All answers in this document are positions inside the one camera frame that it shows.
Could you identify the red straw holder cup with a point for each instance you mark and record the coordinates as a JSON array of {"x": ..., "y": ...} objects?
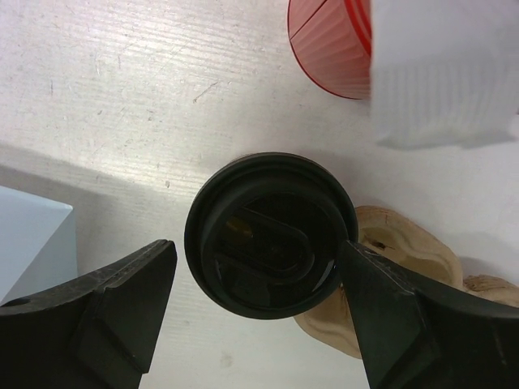
[{"x": 331, "y": 41}]

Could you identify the single black cup lid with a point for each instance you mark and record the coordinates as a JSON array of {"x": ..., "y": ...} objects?
[{"x": 263, "y": 235}]

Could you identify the blue paper bag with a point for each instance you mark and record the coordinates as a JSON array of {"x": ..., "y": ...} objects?
[{"x": 38, "y": 244}]

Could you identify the brown pulp cup carrier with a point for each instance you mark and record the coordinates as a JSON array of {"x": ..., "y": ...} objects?
[{"x": 401, "y": 240}]

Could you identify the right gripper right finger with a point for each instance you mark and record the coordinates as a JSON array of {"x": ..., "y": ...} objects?
[{"x": 415, "y": 332}]

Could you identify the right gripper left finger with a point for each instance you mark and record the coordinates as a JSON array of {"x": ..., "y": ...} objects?
[{"x": 99, "y": 330}]

